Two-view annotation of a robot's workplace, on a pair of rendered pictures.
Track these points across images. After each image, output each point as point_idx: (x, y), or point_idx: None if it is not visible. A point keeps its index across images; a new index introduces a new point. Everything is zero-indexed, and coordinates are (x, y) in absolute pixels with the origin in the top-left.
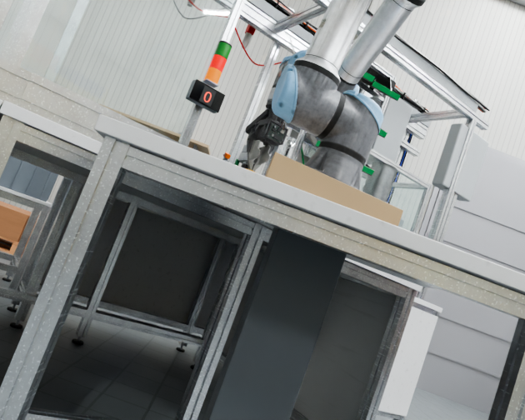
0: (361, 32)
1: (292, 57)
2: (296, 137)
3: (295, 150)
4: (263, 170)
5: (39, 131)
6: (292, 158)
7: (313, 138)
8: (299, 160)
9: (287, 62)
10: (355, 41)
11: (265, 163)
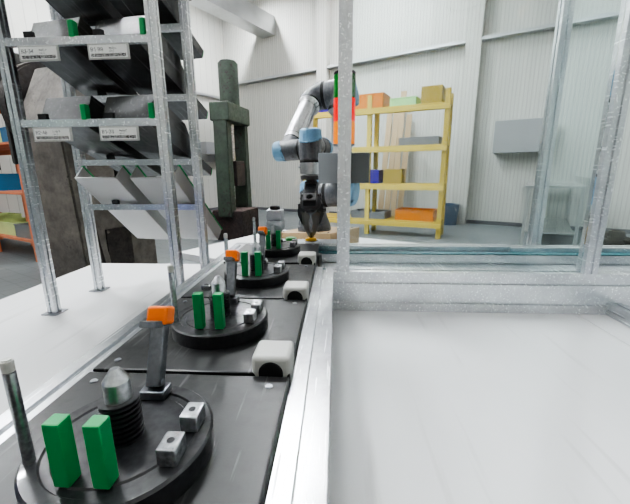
0: (308, 123)
1: (332, 146)
2: (125, 136)
3: (203, 183)
4: (176, 224)
5: None
6: (204, 196)
7: (204, 164)
8: (192, 193)
9: (329, 147)
10: (307, 127)
11: (174, 212)
